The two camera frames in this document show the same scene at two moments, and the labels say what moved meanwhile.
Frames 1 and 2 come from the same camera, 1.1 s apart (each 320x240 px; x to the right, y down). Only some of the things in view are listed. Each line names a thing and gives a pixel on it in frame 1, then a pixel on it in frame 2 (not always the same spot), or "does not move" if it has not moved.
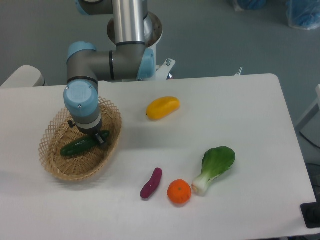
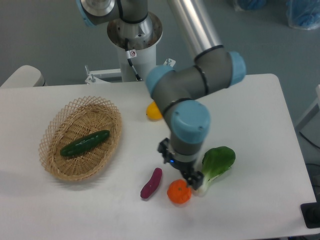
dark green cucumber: [84, 143] does not move
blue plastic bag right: [303, 14] does not move
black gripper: [91, 131] -> [192, 175]
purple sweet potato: [151, 186] does not move
